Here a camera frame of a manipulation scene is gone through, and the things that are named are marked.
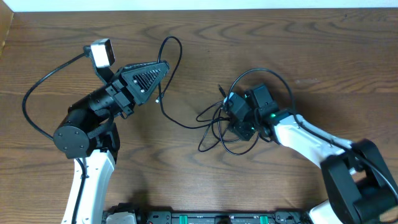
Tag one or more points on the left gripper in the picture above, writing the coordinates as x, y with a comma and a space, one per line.
125, 91

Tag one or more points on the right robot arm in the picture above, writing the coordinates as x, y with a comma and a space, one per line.
358, 183

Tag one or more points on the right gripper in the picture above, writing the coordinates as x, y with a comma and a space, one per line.
237, 128

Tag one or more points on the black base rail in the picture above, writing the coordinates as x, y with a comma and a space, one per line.
134, 214

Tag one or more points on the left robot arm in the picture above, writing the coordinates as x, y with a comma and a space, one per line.
89, 135

